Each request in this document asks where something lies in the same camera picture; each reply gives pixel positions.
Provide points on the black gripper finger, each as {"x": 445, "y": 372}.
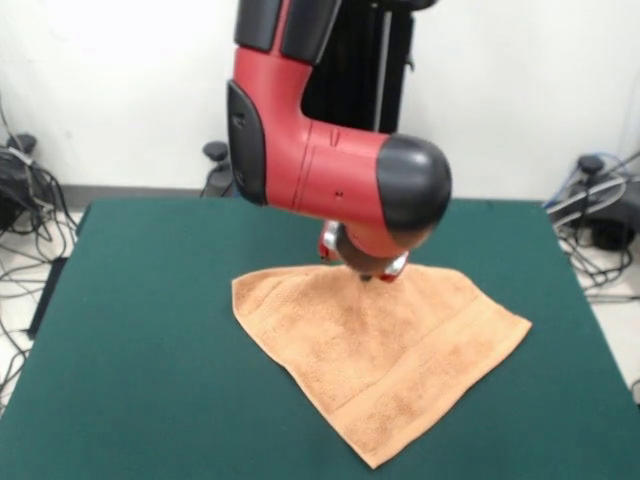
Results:
{"x": 366, "y": 277}

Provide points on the tan terry towel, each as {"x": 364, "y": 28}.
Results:
{"x": 380, "y": 350}

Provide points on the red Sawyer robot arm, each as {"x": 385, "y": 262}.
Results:
{"x": 340, "y": 165}

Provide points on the dark green table cloth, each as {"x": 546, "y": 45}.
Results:
{"x": 150, "y": 375}

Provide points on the grey stand base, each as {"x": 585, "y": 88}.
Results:
{"x": 17, "y": 150}
{"x": 607, "y": 220}

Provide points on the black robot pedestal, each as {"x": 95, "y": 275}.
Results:
{"x": 365, "y": 60}

